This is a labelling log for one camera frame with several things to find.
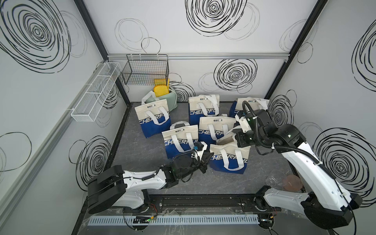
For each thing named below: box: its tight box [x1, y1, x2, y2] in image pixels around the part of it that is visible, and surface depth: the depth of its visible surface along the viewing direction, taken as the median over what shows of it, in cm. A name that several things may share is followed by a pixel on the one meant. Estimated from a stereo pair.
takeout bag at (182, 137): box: [161, 121, 199, 160], surface depth 77 cm
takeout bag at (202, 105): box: [188, 94, 220, 126], surface depth 90 cm
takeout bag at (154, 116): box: [134, 90, 172, 139], surface depth 88 cm
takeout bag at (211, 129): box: [198, 113, 237, 145], surface depth 80 cm
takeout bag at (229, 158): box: [209, 143, 252, 175], surface depth 69 cm
